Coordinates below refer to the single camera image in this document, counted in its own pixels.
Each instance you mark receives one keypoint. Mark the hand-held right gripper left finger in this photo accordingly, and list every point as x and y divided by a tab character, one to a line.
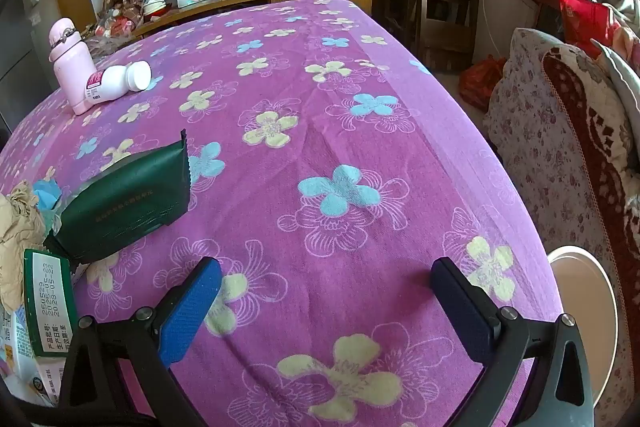
190	312

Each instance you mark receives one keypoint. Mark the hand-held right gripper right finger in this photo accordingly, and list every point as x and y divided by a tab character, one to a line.
462	312

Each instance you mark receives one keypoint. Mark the white bucket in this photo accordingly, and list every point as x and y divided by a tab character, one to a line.
585	302

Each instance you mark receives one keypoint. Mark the dark green snack packet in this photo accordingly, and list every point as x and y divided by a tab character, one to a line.
120	207

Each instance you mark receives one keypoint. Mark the white green sachet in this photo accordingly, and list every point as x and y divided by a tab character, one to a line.
47	302

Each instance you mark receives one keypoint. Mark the green white milk carton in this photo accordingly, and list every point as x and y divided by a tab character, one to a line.
25	367

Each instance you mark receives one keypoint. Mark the blue plastic packet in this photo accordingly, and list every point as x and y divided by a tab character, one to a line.
47	197

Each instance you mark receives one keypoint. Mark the tissue paper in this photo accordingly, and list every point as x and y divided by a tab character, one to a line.
15	237

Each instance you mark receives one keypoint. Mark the floral sofa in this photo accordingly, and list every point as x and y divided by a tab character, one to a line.
530	167

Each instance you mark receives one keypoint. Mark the purple floral blanket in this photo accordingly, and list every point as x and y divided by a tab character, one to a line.
350	132

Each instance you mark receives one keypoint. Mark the red plastic bag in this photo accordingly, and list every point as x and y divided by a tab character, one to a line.
480	82

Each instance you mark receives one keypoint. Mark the red patterned sofa throw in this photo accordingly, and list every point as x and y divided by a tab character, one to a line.
580	107

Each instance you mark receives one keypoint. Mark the white pill bottle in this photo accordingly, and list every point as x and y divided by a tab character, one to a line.
117	79

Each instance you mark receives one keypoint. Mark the pink water bottle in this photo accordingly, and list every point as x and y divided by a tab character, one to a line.
70	72

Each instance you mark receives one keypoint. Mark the clear plastic wrapped items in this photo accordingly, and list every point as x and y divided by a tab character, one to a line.
125	14

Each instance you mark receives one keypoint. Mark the red cushion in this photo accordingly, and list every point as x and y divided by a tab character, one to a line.
582	19

